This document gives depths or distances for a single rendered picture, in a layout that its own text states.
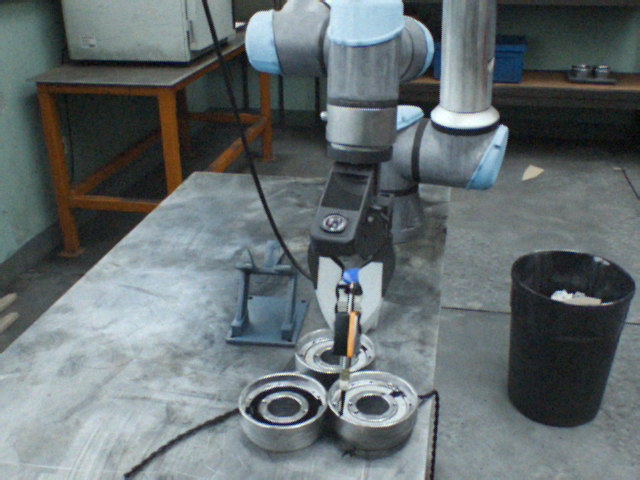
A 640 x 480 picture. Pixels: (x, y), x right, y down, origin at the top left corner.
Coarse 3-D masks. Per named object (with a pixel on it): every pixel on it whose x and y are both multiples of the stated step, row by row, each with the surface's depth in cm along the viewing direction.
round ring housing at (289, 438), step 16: (256, 384) 86; (272, 384) 87; (288, 384) 87; (304, 384) 87; (320, 384) 85; (240, 400) 82; (272, 400) 84; (288, 400) 85; (304, 400) 84; (240, 416) 82; (272, 416) 81; (320, 416) 80; (256, 432) 79; (272, 432) 78; (288, 432) 78; (304, 432) 79; (320, 432) 81; (272, 448) 80; (288, 448) 80
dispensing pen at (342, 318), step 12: (348, 288) 80; (348, 300) 80; (348, 312) 80; (336, 324) 79; (348, 324) 79; (336, 336) 79; (348, 336) 79; (336, 348) 79; (348, 360) 80; (348, 372) 80
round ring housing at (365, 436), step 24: (336, 384) 85; (360, 384) 87; (384, 384) 87; (408, 384) 85; (336, 408) 83; (360, 408) 85; (384, 408) 85; (408, 408) 82; (336, 432) 83; (360, 432) 79; (384, 432) 78; (408, 432) 80
